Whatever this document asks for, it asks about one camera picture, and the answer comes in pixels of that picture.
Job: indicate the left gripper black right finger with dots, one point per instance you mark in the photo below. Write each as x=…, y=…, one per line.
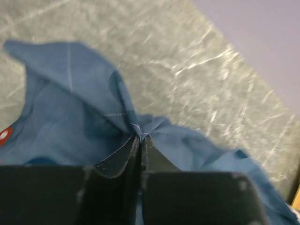
x=157, y=197

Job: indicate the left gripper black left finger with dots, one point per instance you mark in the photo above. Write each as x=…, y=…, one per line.
x=109, y=195

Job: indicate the blue cartoon mouse pillowcase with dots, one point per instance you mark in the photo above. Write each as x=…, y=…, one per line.
x=78, y=112

